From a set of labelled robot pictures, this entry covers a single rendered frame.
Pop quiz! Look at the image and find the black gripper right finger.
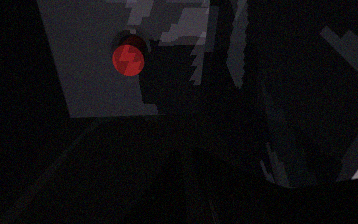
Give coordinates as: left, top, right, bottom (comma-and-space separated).
191, 147, 358, 224

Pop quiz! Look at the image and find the red peg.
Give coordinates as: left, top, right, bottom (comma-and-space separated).
112, 35, 145, 76

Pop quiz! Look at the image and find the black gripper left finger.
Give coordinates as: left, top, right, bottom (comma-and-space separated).
115, 150, 187, 224

